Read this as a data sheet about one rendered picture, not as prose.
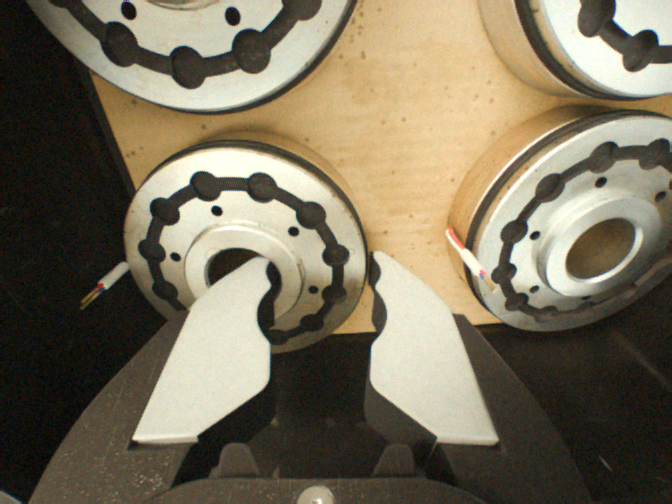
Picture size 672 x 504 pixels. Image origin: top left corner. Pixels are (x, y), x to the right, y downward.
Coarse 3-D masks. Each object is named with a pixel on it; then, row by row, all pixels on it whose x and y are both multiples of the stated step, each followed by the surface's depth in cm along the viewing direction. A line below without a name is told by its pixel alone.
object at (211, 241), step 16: (224, 224) 10; (240, 224) 10; (256, 224) 11; (208, 240) 10; (224, 240) 10; (240, 240) 10; (256, 240) 10; (272, 240) 10; (192, 256) 11; (208, 256) 11; (272, 256) 11; (288, 256) 11; (192, 272) 11; (208, 272) 11; (288, 272) 11; (304, 272) 12; (192, 288) 11; (208, 288) 11; (288, 288) 11; (288, 304) 12
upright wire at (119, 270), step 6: (120, 264) 12; (126, 264) 12; (114, 270) 11; (120, 270) 11; (126, 270) 12; (108, 276) 11; (114, 276) 11; (120, 276) 11; (102, 282) 11; (108, 282) 11; (114, 282) 11; (96, 288) 10; (102, 288) 11; (90, 294) 10; (96, 294) 10; (84, 300) 10; (90, 300) 10; (84, 306) 10
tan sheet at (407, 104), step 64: (384, 0) 10; (448, 0) 10; (384, 64) 11; (448, 64) 11; (128, 128) 12; (192, 128) 12; (256, 128) 12; (320, 128) 12; (384, 128) 12; (448, 128) 12; (512, 128) 12; (384, 192) 13; (448, 192) 13; (448, 256) 15
